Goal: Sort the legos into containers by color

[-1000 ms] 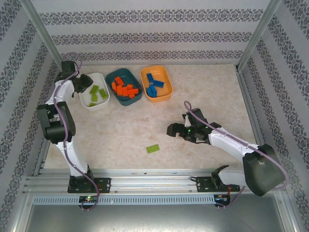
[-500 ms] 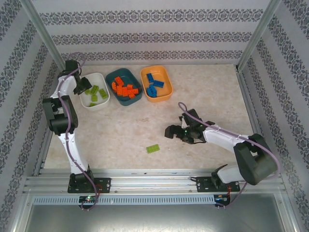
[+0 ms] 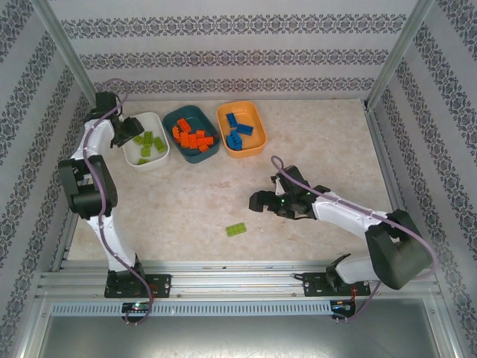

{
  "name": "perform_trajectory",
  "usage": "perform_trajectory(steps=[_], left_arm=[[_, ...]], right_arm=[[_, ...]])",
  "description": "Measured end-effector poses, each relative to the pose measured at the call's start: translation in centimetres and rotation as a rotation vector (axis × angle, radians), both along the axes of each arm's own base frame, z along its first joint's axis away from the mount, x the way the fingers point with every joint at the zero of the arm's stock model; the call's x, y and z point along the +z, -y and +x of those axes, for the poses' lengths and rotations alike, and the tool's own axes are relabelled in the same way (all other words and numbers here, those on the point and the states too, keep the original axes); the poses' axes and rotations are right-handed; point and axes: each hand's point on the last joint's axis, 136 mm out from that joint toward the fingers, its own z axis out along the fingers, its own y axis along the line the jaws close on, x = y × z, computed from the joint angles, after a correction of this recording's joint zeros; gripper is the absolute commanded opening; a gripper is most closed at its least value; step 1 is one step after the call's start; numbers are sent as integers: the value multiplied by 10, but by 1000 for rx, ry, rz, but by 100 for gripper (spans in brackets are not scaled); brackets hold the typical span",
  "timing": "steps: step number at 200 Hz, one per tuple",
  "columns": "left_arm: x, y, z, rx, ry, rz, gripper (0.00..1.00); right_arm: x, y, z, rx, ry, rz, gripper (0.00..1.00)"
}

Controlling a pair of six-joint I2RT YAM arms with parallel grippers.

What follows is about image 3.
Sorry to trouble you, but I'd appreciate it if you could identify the white plastic container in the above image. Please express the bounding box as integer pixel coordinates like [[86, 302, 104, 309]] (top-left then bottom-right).
[[121, 111, 171, 172]]

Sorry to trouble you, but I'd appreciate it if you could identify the teal plastic container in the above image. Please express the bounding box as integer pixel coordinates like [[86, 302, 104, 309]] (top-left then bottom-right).
[[162, 105, 221, 164]]

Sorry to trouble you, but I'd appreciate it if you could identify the orange plastic container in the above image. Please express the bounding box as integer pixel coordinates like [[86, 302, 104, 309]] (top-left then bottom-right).
[[215, 101, 268, 160]]

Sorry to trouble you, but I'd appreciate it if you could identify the small circuit board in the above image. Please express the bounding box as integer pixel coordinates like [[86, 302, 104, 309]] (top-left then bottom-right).
[[121, 301, 154, 314], [331, 300, 357, 314]]

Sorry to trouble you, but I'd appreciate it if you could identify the grey metal panel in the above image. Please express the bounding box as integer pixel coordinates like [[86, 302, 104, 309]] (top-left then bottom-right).
[[22, 298, 459, 358]]

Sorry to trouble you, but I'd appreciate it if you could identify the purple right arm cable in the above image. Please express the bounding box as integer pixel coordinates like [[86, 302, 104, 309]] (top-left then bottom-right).
[[271, 155, 439, 325]]

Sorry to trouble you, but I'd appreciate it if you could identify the aluminium frame post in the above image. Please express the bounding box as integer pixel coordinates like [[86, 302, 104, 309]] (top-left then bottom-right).
[[29, 0, 111, 115], [364, 0, 437, 113]]

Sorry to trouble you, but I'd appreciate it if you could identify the aluminium mounting rail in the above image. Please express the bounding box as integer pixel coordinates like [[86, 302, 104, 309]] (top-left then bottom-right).
[[35, 259, 444, 299]]

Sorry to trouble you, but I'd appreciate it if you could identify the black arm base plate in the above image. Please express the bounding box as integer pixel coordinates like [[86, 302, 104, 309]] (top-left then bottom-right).
[[104, 274, 172, 299], [302, 271, 372, 298]]

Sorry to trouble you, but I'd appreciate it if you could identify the aluminium side rail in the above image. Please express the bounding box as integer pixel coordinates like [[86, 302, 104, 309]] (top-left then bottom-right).
[[51, 106, 110, 272], [364, 107, 425, 269]]

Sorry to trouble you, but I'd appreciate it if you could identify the grey slotted cable duct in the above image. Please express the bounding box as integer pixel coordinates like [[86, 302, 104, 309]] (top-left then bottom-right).
[[50, 300, 332, 318]]

